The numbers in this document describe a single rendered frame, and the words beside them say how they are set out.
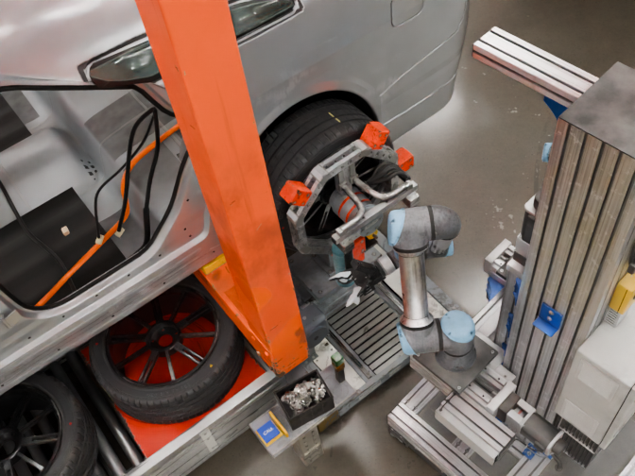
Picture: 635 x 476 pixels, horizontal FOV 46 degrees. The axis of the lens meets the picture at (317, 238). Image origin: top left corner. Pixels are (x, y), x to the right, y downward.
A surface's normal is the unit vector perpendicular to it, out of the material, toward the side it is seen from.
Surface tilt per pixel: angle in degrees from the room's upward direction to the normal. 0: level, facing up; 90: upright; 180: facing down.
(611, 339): 0
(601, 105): 0
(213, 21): 90
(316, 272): 0
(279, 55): 81
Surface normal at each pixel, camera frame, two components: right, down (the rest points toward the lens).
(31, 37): 0.30, -0.23
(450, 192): -0.10, -0.59
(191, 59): 0.61, 0.61
